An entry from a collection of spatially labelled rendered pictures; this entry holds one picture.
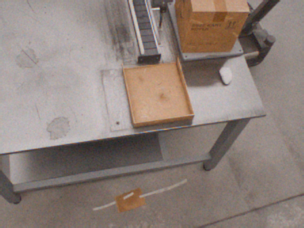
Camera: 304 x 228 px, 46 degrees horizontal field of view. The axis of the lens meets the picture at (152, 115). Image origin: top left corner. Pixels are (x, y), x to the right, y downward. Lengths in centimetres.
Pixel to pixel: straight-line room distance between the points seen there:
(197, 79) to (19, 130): 80
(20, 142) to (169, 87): 67
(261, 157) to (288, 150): 21
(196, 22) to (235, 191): 122
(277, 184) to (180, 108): 114
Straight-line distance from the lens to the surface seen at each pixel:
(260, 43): 265
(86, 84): 159
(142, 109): 152
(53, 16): 184
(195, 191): 230
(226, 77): 165
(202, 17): 153
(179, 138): 240
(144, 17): 176
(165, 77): 162
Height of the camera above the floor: 216
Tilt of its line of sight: 62 degrees down
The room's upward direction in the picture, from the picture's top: 12 degrees clockwise
